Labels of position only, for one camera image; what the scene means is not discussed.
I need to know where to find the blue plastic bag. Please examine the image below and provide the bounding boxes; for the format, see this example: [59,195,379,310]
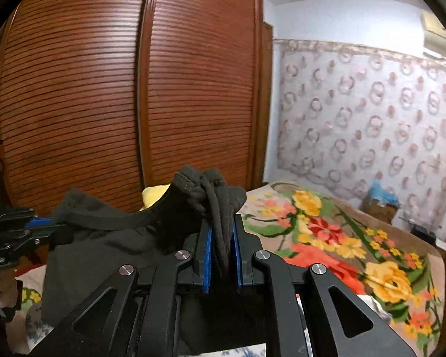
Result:
[370,178,398,203]

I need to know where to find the cardboard box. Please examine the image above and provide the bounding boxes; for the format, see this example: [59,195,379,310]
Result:
[362,193,400,224]

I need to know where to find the small black box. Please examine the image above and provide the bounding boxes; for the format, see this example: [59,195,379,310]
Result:
[412,223,437,240]

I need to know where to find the wooden louvered wardrobe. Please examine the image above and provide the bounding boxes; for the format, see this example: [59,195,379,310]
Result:
[0,0,274,224]

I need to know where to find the black pants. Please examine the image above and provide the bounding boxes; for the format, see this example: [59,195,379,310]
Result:
[41,167,268,356]

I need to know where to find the flowered beige blanket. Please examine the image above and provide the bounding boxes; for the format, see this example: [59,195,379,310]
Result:
[15,180,446,357]

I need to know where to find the circle patterned curtain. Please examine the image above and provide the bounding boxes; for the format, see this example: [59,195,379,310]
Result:
[277,39,446,231]

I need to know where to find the yellow cloth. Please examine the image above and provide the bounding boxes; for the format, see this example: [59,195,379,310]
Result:
[141,184,172,212]

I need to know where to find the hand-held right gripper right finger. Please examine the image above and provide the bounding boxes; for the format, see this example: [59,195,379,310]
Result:
[232,214,413,357]

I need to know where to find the air conditioner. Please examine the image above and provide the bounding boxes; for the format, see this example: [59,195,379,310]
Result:
[420,9,446,52]

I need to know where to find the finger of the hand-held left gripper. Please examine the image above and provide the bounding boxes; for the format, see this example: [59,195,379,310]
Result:
[0,208,54,231]
[0,225,73,256]

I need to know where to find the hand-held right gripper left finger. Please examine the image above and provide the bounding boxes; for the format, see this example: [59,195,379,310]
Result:
[29,219,213,357]

